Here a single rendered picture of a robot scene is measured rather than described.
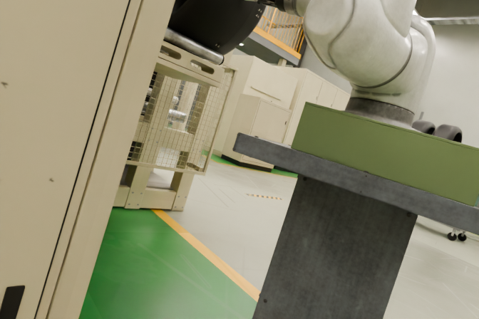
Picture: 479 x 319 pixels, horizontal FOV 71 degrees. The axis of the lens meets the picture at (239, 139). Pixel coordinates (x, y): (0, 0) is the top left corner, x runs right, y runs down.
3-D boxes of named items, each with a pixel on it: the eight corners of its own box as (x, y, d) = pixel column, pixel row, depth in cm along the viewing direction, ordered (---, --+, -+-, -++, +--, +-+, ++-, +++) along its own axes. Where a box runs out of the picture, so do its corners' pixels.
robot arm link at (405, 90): (425, 120, 81) (455, 33, 80) (398, 101, 69) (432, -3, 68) (364, 110, 93) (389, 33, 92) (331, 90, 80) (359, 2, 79)
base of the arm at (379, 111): (398, 141, 93) (405, 122, 92) (424, 139, 71) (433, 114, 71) (333, 122, 97) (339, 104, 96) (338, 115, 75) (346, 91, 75)
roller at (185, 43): (152, 21, 112) (147, 15, 115) (145, 32, 113) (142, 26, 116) (226, 58, 136) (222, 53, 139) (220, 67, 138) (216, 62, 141)
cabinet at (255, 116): (239, 166, 577) (260, 97, 572) (219, 157, 618) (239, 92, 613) (271, 173, 637) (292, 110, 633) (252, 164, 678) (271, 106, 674)
